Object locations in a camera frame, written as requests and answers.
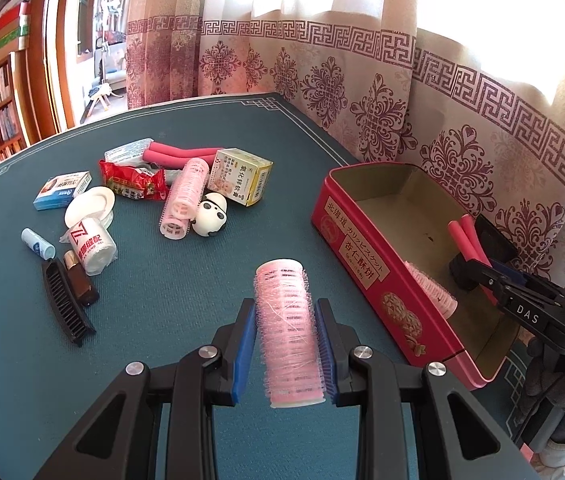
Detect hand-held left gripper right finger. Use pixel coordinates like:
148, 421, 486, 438
313, 299, 543, 480

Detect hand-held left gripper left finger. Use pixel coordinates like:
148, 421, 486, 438
32, 299, 258, 480

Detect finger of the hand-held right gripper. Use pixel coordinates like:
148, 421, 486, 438
489, 259, 563, 301
449, 255, 505, 306

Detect pink foam curler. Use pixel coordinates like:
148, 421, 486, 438
446, 216, 493, 271
143, 142, 219, 170

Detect red tin container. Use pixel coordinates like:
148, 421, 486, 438
311, 162, 528, 392

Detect green yellow medicine box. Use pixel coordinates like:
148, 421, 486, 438
212, 147, 274, 207

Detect white plate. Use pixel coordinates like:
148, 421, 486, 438
64, 186, 116, 231

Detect blue white small box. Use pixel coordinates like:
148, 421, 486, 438
32, 172, 93, 211

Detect person's right hand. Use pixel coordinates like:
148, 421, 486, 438
525, 350, 565, 446

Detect panda toy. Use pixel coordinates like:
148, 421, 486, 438
191, 192, 228, 237

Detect wrapped white bandage roll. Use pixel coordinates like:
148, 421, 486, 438
60, 217, 118, 276

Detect black hair comb clip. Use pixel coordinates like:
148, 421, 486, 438
41, 258, 97, 347

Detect red snack packet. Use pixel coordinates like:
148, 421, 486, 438
99, 159, 168, 202

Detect white lip balm tube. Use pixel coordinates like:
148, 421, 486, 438
21, 228, 57, 261

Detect white paper packet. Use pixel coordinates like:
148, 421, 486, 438
104, 137, 156, 163

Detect patterned pink curtain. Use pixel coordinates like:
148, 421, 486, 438
125, 0, 565, 311

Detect white stool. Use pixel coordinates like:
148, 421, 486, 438
82, 85, 113, 123

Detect stacked red green boxes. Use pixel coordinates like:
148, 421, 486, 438
0, 1, 32, 53

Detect wooden door frame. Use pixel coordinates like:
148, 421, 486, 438
25, 0, 100, 141

